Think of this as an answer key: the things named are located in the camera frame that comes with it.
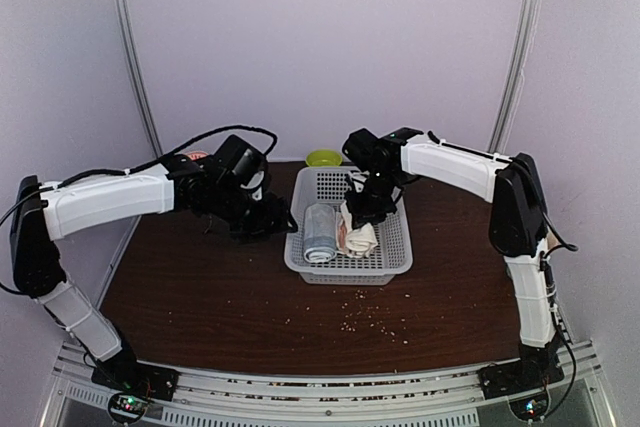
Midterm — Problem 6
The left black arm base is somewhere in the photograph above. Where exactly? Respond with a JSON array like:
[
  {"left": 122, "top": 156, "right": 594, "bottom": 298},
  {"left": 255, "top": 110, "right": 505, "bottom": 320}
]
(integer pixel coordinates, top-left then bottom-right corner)
[{"left": 91, "top": 341, "right": 179, "bottom": 401}]

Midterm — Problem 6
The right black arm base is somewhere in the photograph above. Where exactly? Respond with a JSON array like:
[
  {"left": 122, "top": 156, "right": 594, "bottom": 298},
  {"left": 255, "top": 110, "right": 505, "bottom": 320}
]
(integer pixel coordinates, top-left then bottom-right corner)
[{"left": 478, "top": 344, "right": 564, "bottom": 400}]

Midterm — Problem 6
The white towel blue print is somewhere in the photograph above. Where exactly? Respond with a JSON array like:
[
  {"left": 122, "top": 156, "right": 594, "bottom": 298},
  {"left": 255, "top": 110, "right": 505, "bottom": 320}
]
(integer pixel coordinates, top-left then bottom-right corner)
[{"left": 339, "top": 202, "right": 378, "bottom": 259}]

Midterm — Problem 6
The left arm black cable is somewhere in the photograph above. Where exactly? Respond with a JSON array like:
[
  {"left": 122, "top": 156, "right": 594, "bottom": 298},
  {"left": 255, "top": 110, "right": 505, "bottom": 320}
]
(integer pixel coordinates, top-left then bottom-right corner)
[{"left": 0, "top": 122, "right": 279, "bottom": 298}]

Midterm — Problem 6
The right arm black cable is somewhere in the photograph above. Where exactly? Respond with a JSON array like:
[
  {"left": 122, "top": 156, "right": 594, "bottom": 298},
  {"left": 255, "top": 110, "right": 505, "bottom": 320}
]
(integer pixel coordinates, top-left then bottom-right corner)
[{"left": 537, "top": 206, "right": 580, "bottom": 398}]

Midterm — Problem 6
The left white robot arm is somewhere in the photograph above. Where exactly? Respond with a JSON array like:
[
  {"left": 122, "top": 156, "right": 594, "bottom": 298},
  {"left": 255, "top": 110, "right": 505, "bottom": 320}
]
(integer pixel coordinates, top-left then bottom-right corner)
[{"left": 3, "top": 135, "right": 297, "bottom": 391}]

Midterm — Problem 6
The red patterned bowl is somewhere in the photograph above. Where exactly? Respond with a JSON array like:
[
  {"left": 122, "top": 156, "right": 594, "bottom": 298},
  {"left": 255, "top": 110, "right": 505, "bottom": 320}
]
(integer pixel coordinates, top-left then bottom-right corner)
[{"left": 186, "top": 151, "right": 208, "bottom": 160}]

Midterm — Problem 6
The aluminium frame post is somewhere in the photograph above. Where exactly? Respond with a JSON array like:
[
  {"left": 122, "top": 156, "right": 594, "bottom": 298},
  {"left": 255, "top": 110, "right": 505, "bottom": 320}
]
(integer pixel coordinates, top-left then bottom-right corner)
[
  {"left": 114, "top": 0, "right": 163, "bottom": 157},
  {"left": 489, "top": 0, "right": 541, "bottom": 153}
]

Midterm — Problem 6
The white plastic perforated basket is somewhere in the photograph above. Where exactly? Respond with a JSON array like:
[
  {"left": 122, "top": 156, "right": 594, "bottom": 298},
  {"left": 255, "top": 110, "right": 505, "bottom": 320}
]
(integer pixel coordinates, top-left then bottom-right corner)
[{"left": 284, "top": 166, "right": 413, "bottom": 286}]

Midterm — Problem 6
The orange bunny pattern towel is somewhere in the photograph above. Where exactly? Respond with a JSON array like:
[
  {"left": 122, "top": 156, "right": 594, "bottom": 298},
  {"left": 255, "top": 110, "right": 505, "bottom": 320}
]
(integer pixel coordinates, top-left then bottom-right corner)
[{"left": 335, "top": 213, "right": 348, "bottom": 255}]

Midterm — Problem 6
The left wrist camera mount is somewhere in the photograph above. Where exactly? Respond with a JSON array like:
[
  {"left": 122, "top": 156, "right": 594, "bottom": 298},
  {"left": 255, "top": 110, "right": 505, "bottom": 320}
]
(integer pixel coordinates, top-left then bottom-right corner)
[{"left": 242, "top": 171, "right": 265, "bottom": 201}]

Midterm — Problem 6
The front aluminium rail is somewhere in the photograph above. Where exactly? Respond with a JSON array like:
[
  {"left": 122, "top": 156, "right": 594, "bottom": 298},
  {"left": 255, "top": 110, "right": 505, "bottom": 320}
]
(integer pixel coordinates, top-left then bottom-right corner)
[{"left": 35, "top": 342, "right": 623, "bottom": 426}]

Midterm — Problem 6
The left aluminium frame post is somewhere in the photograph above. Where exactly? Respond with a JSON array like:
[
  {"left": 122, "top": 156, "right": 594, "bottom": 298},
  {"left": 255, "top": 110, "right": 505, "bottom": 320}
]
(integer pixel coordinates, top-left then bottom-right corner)
[{"left": 114, "top": 0, "right": 163, "bottom": 157}]

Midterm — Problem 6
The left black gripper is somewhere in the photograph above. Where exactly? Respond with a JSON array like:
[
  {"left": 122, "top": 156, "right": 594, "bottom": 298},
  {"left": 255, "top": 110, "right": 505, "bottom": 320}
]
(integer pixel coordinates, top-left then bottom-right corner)
[{"left": 210, "top": 181, "right": 298, "bottom": 244}]

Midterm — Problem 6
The small green bowl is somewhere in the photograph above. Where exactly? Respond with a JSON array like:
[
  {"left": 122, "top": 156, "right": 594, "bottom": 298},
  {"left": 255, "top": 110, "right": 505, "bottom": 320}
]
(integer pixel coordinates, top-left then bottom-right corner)
[{"left": 305, "top": 149, "right": 343, "bottom": 167}]

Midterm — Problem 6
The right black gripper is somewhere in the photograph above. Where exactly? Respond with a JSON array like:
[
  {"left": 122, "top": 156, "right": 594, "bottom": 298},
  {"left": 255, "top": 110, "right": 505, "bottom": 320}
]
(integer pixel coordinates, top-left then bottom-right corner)
[{"left": 345, "top": 168, "right": 401, "bottom": 228}]

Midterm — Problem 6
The right aluminium frame post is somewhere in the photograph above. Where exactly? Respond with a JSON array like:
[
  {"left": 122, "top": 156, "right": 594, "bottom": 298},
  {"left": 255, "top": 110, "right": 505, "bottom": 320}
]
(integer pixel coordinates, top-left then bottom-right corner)
[{"left": 489, "top": 0, "right": 541, "bottom": 153}]

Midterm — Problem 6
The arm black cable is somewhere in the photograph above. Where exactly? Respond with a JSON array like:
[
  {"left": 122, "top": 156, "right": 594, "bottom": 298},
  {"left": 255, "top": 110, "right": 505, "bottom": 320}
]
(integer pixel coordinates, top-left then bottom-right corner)
[
  {"left": 0, "top": 122, "right": 279, "bottom": 298},
  {"left": 537, "top": 206, "right": 580, "bottom": 398}
]

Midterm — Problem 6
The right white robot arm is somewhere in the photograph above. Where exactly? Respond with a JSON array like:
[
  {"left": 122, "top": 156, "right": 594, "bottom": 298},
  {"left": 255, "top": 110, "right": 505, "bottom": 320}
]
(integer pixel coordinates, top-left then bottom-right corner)
[{"left": 342, "top": 127, "right": 555, "bottom": 348}]

